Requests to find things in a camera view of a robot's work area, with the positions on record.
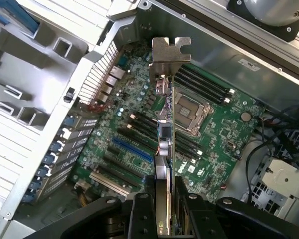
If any open black PC case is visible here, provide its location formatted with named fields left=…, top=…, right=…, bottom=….
left=0, top=0, right=299, bottom=239

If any hard disk in blue carrier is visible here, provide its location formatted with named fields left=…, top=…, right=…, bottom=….
left=0, top=0, right=42, bottom=38

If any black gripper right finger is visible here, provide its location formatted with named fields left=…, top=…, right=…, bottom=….
left=175, top=176, right=299, bottom=239

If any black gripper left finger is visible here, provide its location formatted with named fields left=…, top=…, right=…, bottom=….
left=24, top=175, right=157, bottom=239

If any blue expansion slot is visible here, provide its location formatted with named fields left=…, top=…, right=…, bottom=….
left=111, top=138, right=152, bottom=162

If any grey parts rack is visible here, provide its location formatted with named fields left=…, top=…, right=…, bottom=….
left=0, top=0, right=90, bottom=132

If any CPU socket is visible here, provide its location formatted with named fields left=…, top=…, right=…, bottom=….
left=175, top=93, right=215, bottom=136

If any green motherboard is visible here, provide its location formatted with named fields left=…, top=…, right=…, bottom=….
left=69, top=44, right=267, bottom=200

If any green graphics card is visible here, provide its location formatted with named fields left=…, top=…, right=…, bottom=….
left=148, top=36, right=192, bottom=236

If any metal drive cage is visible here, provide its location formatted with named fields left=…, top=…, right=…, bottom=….
left=249, top=124, right=299, bottom=220

